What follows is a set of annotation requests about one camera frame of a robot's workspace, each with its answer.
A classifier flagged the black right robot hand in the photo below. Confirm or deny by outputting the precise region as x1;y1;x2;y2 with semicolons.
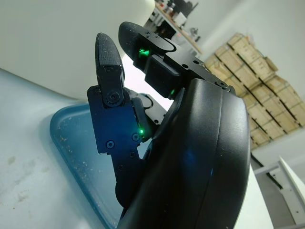
87;21;253;229

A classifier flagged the white two-slot toaster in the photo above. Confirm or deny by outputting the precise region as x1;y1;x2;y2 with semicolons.
0;0;155;102

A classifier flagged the blue plastic tray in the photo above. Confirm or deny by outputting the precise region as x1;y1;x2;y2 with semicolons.
49;102;153;229

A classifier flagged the wooden-top desk with clutter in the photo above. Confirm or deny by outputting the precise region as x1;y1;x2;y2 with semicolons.
147;0;204;54

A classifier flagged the white table with frame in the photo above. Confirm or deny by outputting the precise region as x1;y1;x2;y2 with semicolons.
252;155;305;229

